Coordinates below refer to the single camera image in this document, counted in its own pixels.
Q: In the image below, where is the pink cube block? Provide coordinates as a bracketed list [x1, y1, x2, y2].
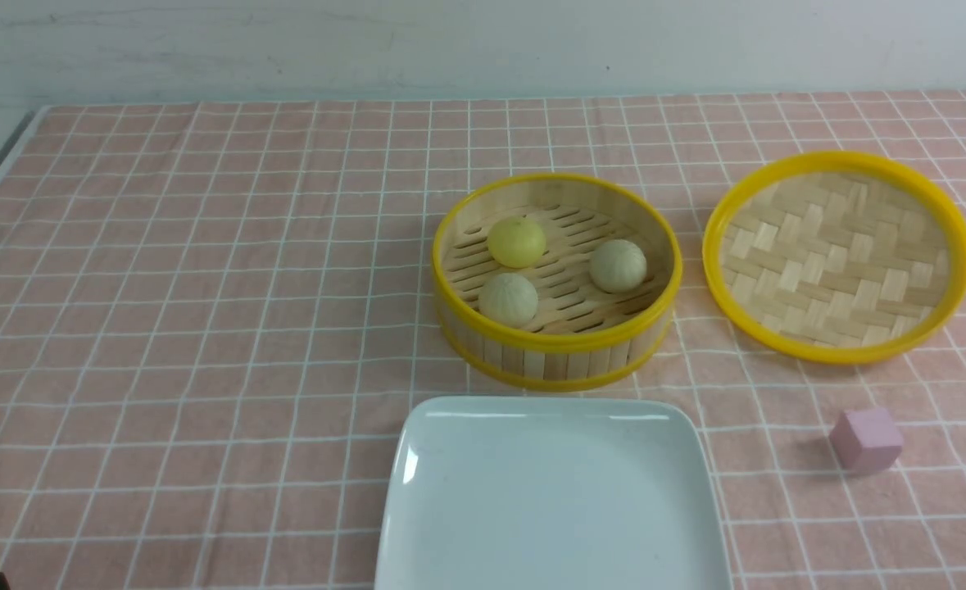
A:
[828, 407, 905, 474]

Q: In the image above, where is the yellow-rimmed woven steamer lid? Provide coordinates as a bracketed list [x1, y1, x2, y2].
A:
[702, 151, 966, 365]

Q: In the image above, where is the white square plate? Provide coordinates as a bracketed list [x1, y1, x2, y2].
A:
[374, 396, 734, 589]

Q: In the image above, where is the yellow steamed bun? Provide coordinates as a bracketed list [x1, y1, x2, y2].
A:
[486, 216, 547, 269]

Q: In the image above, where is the white bun from basket front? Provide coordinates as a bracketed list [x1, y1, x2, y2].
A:
[478, 273, 540, 329]

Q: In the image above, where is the white bun from basket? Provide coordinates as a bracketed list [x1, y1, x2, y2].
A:
[478, 273, 540, 329]
[590, 239, 648, 293]

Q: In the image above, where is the yellow-rimmed bamboo steamer basket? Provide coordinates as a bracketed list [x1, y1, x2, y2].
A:
[431, 173, 683, 392]

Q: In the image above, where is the pink checkered tablecloth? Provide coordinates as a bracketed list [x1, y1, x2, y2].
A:
[0, 91, 966, 589]

